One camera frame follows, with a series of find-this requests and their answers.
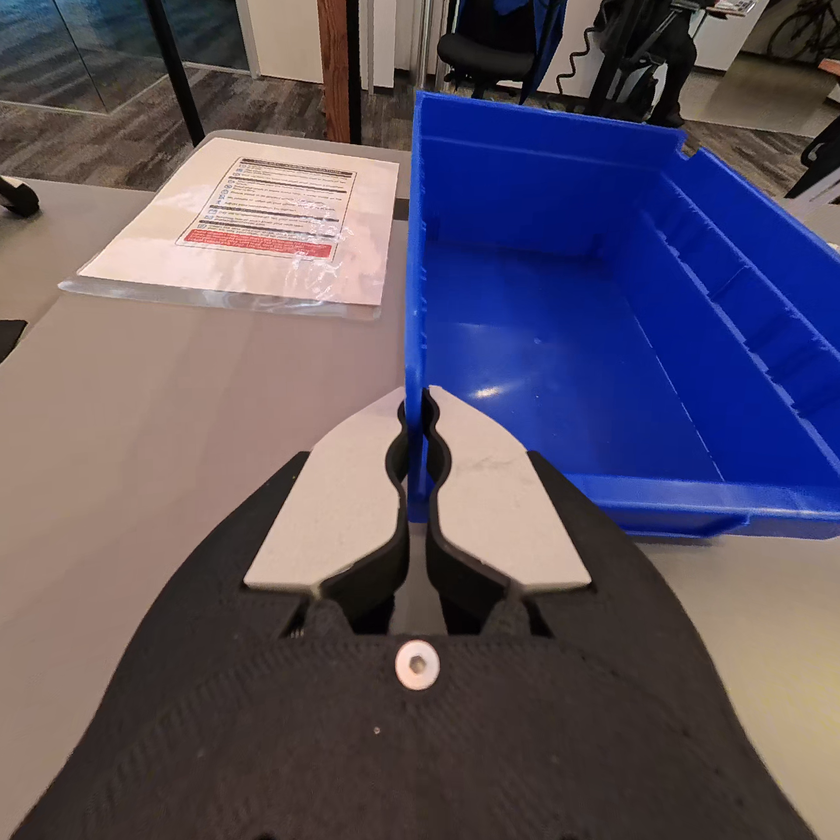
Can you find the black office chair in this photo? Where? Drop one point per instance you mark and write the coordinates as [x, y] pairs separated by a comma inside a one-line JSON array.
[[485, 56]]

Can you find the black rounded object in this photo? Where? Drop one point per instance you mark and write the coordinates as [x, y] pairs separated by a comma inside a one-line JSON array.
[[19, 197]]

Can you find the black metal post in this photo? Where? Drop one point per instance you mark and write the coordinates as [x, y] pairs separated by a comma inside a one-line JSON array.
[[174, 65]]

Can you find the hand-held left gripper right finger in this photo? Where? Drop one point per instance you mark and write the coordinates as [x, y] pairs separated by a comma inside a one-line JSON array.
[[512, 518]]

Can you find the grey desk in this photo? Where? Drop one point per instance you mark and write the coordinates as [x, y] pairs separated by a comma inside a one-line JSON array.
[[131, 426]]

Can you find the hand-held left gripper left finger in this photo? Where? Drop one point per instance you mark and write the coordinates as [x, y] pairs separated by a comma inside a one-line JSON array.
[[328, 512]]

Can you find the laminated sheet with red label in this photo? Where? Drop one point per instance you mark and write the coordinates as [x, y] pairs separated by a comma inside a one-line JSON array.
[[197, 262]]

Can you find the blue plastic bin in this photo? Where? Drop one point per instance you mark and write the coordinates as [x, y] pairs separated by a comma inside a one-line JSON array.
[[558, 361]]

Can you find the wooden post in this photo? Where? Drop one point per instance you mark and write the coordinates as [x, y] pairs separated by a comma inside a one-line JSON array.
[[334, 65]]

